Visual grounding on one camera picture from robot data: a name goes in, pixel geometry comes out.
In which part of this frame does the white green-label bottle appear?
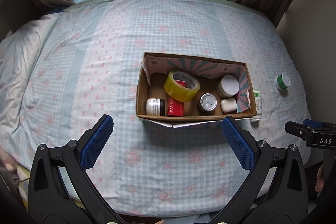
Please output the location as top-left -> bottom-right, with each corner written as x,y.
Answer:
251,90 -> 263,122

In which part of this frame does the white black-capped cream jar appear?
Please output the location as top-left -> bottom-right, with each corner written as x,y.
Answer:
146,98 -> 165,117

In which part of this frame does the person's right hand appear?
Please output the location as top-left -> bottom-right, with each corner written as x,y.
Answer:
315,165 -> 325,192

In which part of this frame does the person's left hand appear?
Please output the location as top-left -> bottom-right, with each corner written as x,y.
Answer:
0,148 -> 17,172

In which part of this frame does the beige jar white lid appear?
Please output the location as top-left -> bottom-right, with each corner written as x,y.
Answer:
217,75 -> 239,98

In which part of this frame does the brown jar silver lid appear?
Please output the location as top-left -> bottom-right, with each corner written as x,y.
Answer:
198,93 -> 218,112

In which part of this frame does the yellow tape roll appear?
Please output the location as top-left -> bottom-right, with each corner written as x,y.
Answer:
164,70 -> 201,102

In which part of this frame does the red Marlboro cigarette pack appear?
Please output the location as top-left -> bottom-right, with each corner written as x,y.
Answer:
165,80 -> 186,117

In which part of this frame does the open cardboard box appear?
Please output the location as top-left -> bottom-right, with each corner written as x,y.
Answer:
135,52 -> 257,128

